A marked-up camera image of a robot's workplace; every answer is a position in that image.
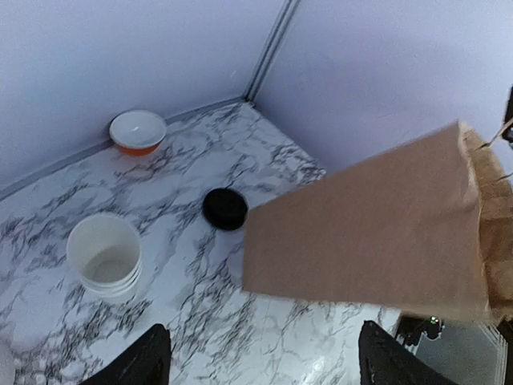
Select orange white bowl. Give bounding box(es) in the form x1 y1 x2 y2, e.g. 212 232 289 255
109 110 167 156

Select right corner aluminium post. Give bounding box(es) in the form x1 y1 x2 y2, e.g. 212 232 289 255
242 0 301 104

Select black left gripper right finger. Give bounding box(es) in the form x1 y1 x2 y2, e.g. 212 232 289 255
358 321 456 385

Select black coffee cup lid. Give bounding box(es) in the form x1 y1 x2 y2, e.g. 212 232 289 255
202 188 248 231

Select front aluminium rail frame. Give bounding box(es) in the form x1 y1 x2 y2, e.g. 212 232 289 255
395 315 512 384

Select stacked white paper cups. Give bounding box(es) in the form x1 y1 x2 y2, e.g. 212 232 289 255
66 213 142 304

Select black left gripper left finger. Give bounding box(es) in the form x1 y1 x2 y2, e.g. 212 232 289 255
82 323 172 385

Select brown paper bag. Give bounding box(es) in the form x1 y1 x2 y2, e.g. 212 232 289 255
242 122 512 322

